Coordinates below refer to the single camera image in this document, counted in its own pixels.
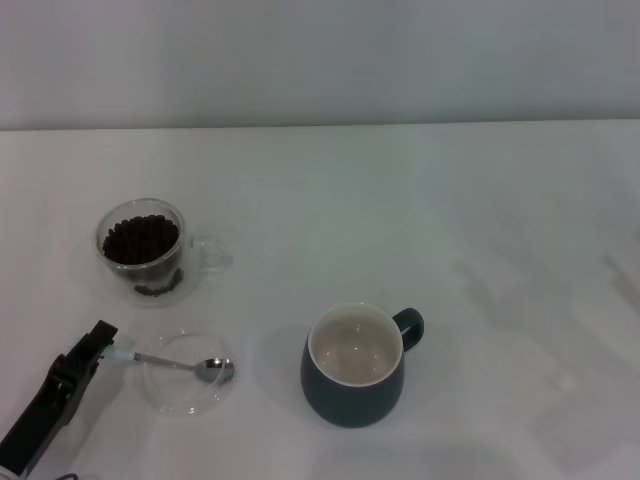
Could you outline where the dark blue-grey ceramic mug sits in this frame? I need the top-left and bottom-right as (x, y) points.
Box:
(299, 301), (427, 429)

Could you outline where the clear glass saucer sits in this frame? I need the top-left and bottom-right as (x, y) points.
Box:
(142, 329), (237, 417)

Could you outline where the metal spoon with blue handle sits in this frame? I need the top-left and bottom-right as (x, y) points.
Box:
(102, 346), (236, 385)

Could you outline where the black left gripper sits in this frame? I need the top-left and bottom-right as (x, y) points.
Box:
(0, 320), (120, 477)

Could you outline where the double-wall glass cup with handle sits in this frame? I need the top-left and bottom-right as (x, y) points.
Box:
(94, 198), (235, 309)

